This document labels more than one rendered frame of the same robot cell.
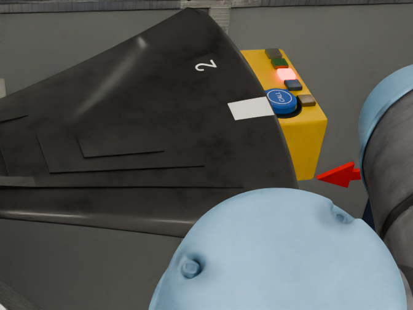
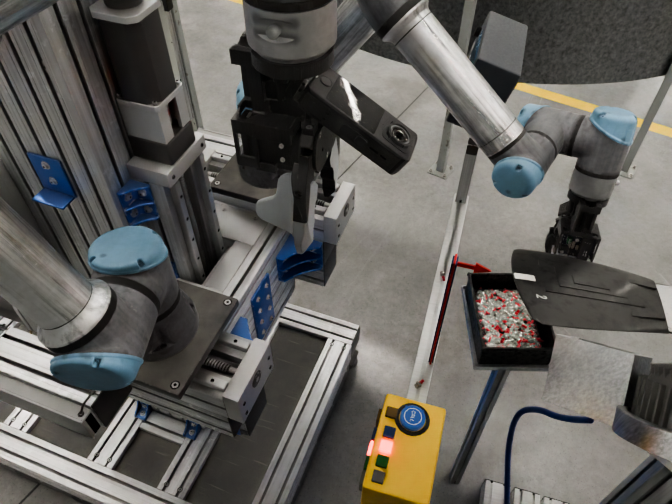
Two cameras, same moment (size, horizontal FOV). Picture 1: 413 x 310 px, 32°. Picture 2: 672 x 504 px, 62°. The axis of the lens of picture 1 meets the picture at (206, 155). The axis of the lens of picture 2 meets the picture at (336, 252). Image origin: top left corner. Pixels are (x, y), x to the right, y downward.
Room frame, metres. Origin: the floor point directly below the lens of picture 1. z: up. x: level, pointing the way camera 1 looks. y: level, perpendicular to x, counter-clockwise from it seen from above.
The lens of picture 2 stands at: (1.09, 0.06, 1.91)
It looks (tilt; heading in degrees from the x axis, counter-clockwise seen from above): 48 degrees down; 216
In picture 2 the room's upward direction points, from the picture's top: straight up
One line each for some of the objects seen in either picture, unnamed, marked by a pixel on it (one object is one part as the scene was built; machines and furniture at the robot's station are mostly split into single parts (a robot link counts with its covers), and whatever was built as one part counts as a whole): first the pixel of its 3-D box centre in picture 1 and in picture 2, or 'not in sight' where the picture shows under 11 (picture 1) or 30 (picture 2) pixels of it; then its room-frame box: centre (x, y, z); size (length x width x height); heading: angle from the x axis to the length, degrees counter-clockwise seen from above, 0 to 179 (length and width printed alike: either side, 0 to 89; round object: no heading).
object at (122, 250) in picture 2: not in sight; (133, 272); (0.81, -0.56, 1.20); 0.13 x 0.12 x 0.14; 32
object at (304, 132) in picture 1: (259, 118); (403, 458); (0.74, -0.06, 1.02); 0.16 x 0.10 x 0.11; 19
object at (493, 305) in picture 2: not in sight; (506, 320); (0.24, -0.06, 0.83); 0.19 x 0.14 x 0.04; 35
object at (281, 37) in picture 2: not in sight; (289, 22); (0.75, -0.23, 1.70); 0.08 x 0.08 x 0.05
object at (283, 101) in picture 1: (278, 101); (412, 418); (0.70, -0.07, 1.08); 0.04 x 0.04 x 0.02
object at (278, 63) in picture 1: (279, 63); (382, 461); (0.78, -0.07, 1.08); 0.02 x 0.02 x 0.01; 19
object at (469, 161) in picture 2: not in sight; (467, 171); (-0.04, -0.33, 0.96); 0.03 x 0.03 x 0.20; 19
